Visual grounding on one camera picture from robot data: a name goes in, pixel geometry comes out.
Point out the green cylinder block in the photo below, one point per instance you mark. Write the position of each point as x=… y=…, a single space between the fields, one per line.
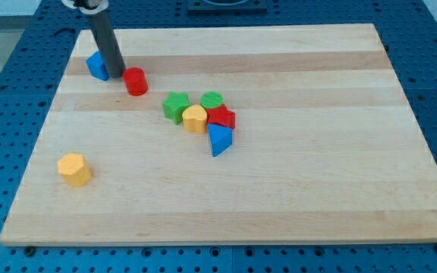
x=211 y=99

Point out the wooden board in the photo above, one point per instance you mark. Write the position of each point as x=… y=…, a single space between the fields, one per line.
x=326 y=148

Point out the yellow hexagon block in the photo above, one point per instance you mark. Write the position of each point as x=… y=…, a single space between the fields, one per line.
x=74 y=169

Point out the blue triangle block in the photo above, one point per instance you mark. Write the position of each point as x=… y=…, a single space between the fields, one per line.
x=220 y=138

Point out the yellow heart block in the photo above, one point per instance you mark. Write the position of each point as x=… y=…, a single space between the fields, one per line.
x=195 y=119

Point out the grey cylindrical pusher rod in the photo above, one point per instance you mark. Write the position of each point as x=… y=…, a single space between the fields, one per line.
x=107 y=44

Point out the red cylinder block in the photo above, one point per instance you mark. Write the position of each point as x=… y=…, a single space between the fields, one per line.
x=135 y=81

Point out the blue cube block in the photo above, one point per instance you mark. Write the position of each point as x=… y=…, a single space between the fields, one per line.
x=97 y=67

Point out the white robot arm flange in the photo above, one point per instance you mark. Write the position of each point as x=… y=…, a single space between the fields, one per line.
x=88 y=7

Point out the red star block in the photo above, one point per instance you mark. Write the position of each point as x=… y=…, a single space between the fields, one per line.
x=222 y=116

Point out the green star block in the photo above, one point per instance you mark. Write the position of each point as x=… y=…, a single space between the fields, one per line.
x=175 y=105

